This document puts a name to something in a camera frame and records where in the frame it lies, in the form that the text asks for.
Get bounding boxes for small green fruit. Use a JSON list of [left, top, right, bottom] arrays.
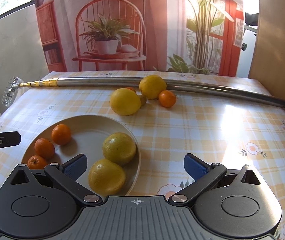
[[139, 94, 147, 106]]

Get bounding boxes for large yellow grapefruit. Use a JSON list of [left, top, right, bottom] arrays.
[[110, 88, 141, 116], [139, 75, 167, 100]]

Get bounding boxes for black device on stand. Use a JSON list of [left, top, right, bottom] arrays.
[[242, 12, 259, 40]]

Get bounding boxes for cream round plate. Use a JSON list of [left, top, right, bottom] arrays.
[[21, 115, 136, 189]]

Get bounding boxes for yellow-green lemon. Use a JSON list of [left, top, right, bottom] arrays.
[[102, 132, 136, 166]]

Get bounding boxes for plaid floral tablecloth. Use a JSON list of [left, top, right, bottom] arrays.
[[0, 69, 285, 240]]

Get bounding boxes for yellow lemon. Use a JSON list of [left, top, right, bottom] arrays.
[[88, 158, 126, 197]]

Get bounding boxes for large yellow grapefruit back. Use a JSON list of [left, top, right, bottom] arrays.
[[139, 75, 167, 100]]

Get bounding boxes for wooden board panel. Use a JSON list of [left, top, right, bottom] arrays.
[[249, 0, 285, 99]]

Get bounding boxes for orange tangerine with stem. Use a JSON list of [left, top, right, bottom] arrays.
[[27, 155, 48, 170]]

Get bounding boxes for large yellow grapefruit front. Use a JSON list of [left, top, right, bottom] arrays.
[[110, 88, 141, 116]]

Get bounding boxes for printed room backdrop cloth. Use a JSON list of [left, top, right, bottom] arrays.
[[34, 0, 245, 76]]

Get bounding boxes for telescopic steel gold pole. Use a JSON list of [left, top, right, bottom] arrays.
[[2, 75, 285, 108]]

